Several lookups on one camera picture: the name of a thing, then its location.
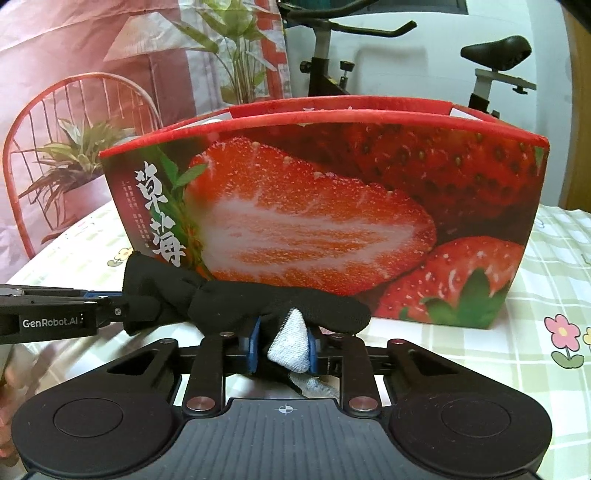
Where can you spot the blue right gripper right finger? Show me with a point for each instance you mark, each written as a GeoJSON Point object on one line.
{"type": "Point", "coordinates": [312, 350]}

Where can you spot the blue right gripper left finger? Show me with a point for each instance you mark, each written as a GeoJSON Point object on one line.
{"type": "Point", "coordinates": [252, 357]}

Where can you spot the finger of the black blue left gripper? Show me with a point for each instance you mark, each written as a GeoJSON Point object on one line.
{"type": "Point", "coordinates": [113, 304]}

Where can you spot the black fabric cloth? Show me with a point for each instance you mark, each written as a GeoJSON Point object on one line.
{"type": "Point", "coordinates": [161, 294]}

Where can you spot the person's left hand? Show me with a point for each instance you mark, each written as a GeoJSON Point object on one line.
{"type": "Point", "coordinates": [10, 401]}

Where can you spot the red strawberry cardboard box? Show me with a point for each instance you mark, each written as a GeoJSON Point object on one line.
{"type": "Point", "coordinates": [420, 208]}

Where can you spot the checked bunny tablecloth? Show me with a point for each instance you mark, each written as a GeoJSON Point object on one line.
{"type": "Point", "coordinates": [539, 344]}

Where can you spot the pink printed backdrop sheet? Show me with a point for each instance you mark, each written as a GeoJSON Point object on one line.
{"type": "Point", "coordinates": [79, 76]}

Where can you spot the black exercise bike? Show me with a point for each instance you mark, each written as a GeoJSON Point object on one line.
{"type": "Point", "coordinates": [425, 63]}

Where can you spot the dark window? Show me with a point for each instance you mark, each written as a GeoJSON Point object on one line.
{"type": "Point", "coordinates": [458, 7]}

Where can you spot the wooden door frame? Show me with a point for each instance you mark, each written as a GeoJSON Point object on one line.
{"type": "Point", "coordinates": [576, 186]}

